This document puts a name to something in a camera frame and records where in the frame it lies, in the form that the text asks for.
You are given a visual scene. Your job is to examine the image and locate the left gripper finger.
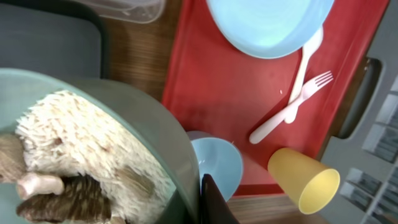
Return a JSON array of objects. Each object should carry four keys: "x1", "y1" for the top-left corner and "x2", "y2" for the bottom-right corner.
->
[{"x1": 201, "y1": 174, "x2": 239, "y2": 224}]

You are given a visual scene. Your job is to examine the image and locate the yellow plastic cup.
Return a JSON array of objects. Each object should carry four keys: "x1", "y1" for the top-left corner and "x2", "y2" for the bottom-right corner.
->
[{"x1": 267, "y1": 147, "x2": 340, "y2": 215}]

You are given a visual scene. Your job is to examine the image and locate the leftover rice and food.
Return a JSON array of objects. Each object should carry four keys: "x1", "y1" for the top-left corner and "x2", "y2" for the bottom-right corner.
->
[{"x1": 1, "y1": 90, "x2": 175, "y2": 223}]

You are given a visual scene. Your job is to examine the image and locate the green bowl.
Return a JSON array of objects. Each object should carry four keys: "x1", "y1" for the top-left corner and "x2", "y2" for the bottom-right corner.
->
[{"x1": 1, "y1": 68, "x2": 201, "y2": 223}]

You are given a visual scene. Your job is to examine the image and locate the grey dishwasher rack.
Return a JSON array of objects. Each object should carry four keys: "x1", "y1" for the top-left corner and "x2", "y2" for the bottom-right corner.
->
[{"x1": 320, "y1": 1, "x2": 397, "y2": 223}]

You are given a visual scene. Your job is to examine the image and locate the clear plastic waste bin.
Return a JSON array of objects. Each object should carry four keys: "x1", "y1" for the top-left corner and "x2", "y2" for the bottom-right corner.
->
[{"x1": 75, "y1": 0, "x2": 167, "y2": 24}]

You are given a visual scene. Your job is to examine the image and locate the black waste tray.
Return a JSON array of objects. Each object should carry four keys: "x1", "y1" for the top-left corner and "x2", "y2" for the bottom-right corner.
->
[{"x1": 1, "y1": 0, "x2": 110, "y2": 79}]

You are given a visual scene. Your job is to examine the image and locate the light blue bowl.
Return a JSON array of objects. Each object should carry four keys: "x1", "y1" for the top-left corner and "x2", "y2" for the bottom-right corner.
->
[{"x1": 187, "y1": 131, "x2": 243, "y2": 201}]

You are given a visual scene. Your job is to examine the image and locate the red serving tray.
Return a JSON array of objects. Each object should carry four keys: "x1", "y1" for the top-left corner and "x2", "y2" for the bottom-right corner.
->
[{"x1": 162, "y1": 0, "x2": 390, "y2": 196}]

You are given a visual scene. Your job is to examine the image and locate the white plastic spoon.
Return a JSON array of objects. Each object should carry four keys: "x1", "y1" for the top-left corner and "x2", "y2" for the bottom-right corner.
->
[{"x1": 284, "y1": 26, "x2": 325, "y2": 124}]

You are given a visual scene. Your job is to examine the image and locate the white plastic fork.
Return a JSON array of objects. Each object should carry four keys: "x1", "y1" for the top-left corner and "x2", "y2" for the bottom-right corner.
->
[{"x1": 249, "y1": 71, "x2": 333, "y2": 144}]

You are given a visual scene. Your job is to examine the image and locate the light blue plate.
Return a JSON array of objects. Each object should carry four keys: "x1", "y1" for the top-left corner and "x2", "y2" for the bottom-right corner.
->
[{"x1": 206, "y1": 0, "x2": 334, "y2": 59}]

